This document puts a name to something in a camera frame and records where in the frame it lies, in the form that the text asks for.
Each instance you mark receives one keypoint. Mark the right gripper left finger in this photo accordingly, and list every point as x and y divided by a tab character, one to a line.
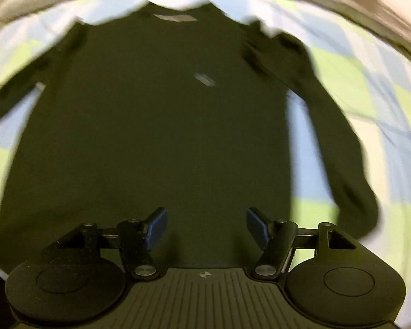
137	238

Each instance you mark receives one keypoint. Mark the checkered bed sheet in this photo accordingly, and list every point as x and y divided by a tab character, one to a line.
369	80

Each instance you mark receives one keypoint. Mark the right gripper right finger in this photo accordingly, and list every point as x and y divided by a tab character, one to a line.
275	239

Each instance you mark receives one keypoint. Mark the black long sleeve shirt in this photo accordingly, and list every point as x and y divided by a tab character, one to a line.
181	109

